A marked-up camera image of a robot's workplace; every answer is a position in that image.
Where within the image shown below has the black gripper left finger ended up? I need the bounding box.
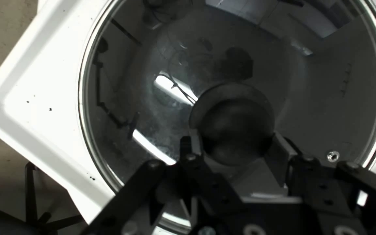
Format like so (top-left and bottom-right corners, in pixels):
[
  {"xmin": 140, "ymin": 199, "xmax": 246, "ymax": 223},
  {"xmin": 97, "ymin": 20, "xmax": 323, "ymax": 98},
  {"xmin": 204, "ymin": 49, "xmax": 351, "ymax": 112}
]
[{"xmin": 82, "ymin": 135, "xmax": 242, "ymax": 235}]

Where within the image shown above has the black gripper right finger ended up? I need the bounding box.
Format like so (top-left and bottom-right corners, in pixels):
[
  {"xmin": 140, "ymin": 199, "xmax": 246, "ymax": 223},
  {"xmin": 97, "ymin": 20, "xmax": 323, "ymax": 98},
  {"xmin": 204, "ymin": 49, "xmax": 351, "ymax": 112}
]
[{"xmin": 264, "ymin": 134, "xmax": 376, "ymax": 235}]

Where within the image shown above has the glass lid with black knob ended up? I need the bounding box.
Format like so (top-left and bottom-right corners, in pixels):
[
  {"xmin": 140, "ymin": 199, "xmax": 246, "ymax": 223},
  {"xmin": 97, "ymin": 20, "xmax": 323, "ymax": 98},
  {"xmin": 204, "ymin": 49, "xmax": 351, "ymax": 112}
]
[{"xmin": 78, "ymin": 0, "xmax": 376, "ymax": 234}]

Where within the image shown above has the black cooking pot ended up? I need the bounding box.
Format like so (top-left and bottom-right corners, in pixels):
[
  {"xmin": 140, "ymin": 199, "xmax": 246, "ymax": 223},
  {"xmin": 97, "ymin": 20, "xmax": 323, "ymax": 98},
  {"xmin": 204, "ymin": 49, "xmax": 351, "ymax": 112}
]
[{"xmin": 85, "ymin": 0, "xmax": 376, "ymax": 220}]

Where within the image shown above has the black office chair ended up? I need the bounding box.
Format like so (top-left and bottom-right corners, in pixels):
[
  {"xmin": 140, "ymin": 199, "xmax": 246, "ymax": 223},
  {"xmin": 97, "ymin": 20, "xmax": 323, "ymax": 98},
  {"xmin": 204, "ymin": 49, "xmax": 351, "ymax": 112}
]
[{"xmin": 0, "ymin": 162, "xmax": 88, "ymax": 235}]

